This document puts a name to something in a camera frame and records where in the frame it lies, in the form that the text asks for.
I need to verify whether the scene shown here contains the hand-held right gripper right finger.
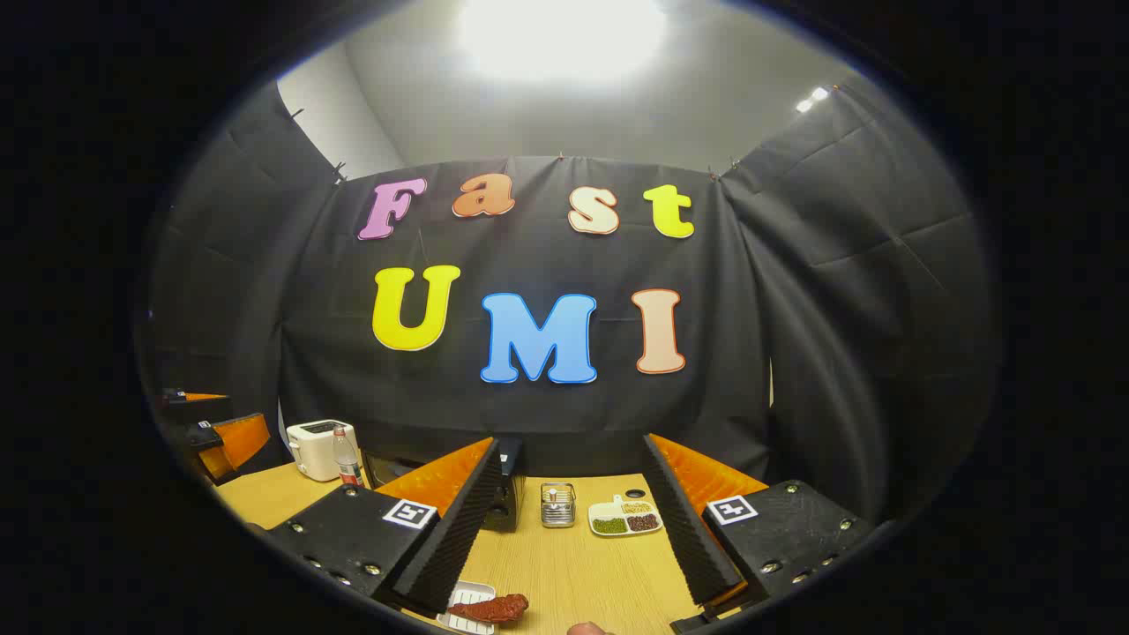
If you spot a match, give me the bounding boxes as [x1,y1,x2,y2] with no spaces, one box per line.
[641,432,876,609]

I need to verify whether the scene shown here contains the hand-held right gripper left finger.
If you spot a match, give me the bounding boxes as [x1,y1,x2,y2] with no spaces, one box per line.
[265,437,502,618]

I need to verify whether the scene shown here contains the black electric oven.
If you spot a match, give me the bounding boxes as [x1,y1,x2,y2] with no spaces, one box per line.
[363,437,527,534]

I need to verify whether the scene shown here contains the red meat slice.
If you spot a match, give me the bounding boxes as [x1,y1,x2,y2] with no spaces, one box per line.
[447,594,530,624]

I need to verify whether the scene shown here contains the white ribbed tray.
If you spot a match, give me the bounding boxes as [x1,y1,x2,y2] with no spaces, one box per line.
[437,580,497,635]

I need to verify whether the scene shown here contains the white divided bean plate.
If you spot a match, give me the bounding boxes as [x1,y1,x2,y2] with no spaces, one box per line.
[588,496,664,537]

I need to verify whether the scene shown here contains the white toaster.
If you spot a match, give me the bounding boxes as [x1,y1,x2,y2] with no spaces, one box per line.
[286,419,363,482]

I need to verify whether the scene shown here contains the clear red label bottle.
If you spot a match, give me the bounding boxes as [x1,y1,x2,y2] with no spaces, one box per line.
[332,425,364,488]

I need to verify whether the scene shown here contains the black backdrop cloth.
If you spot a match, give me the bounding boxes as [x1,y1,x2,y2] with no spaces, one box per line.
[137,79,998,530]

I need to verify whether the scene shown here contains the metal wire basket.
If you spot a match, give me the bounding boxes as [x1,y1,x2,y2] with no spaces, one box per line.
[540,482,577,529]

